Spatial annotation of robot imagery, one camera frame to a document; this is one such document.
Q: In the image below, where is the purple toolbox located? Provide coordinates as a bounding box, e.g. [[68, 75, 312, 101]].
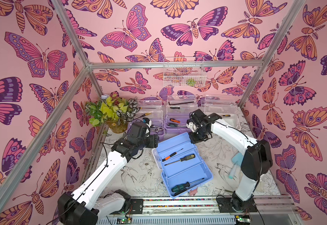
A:
[[163, 94, 198, 135], [127, 98, 165, 141]]

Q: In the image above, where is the blue white toolbox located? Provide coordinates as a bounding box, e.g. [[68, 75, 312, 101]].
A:
[[152, 132, 213, 199]]

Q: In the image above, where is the left purple toolbox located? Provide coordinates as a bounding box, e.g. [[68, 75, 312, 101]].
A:
[[127, 98, 165, 141]]

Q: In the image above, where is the black yellow screwdriver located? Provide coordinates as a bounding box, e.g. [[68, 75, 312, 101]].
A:
[[165, 154, 196, 166]]

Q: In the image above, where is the white clear-lid toolbox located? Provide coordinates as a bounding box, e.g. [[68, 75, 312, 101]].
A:
[[203, 94, 241, 130]]

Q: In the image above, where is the middle purple toolbox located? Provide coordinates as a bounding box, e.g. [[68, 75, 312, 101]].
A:
[[163, 94, 198, 135]]

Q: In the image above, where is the orange precision screwdriver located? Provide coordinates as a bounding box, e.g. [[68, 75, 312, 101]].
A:
[[162, 148, 183, 162]]

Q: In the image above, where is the green handled screwdriver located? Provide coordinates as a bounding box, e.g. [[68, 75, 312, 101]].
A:
[[172, 178, 204, 194]]

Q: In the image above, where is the white wire basket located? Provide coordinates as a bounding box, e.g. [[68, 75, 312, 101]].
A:
[[162, 61, 207, 88]]

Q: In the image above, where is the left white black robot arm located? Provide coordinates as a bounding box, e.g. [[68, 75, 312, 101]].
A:
[[57, 118, 159, 225]]

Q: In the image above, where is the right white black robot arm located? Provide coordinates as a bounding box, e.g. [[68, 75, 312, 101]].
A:
[[187, 109, 273, 212]]

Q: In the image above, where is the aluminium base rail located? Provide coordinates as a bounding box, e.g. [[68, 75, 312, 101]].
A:
[[59, 195, 302, 225]]

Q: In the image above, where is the potted green plant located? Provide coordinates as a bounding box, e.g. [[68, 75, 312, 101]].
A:
[[85, 95, 140, 134]]

